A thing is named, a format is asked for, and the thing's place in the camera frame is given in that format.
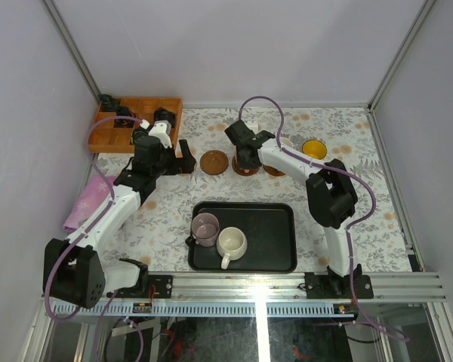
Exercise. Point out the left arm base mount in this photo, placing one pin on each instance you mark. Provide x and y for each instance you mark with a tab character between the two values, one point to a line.
155	284

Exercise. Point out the cream white mug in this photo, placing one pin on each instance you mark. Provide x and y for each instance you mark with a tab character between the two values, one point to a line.
231	245

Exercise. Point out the aluminium front rail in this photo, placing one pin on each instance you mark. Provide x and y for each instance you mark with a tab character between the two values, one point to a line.
226	287

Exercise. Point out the floral tablecloth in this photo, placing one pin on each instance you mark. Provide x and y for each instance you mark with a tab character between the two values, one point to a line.
156	233

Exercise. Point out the dark green yellow roll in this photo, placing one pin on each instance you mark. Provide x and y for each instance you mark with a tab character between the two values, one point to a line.
138	134

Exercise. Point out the dark wooden coaster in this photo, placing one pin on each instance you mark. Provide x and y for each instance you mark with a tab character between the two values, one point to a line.
239	171
273	171
214	162

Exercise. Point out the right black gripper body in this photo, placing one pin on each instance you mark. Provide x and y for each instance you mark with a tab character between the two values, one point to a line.
242	162

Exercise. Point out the black serving tray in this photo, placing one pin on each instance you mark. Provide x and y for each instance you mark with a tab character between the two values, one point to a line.
269	230

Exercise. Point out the pink princess cloth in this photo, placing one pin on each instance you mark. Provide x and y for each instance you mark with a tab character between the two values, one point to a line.
92	196

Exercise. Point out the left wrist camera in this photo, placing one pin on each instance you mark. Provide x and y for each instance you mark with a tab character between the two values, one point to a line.
162	130

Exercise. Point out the yellow mug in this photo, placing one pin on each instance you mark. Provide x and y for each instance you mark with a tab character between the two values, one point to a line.
315	149

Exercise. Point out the black roll far corner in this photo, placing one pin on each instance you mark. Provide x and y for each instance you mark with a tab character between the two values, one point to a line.
107	101

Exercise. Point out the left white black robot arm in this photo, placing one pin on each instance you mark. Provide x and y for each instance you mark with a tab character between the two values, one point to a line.
75	269

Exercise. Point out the blue slotted cable duct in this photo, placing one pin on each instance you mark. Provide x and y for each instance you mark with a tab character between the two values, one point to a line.
231	309

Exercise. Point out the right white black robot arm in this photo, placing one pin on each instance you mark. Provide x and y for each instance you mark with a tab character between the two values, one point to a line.
331	196

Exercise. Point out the purple mug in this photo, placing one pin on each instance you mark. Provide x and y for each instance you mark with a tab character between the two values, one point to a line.
204	230

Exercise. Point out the blue mug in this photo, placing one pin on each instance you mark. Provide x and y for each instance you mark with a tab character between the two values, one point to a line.
284	143

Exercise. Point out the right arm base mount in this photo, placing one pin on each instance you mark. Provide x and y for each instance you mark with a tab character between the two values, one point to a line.
332	286

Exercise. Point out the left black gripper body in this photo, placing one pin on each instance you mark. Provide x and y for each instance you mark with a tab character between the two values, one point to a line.
175	161

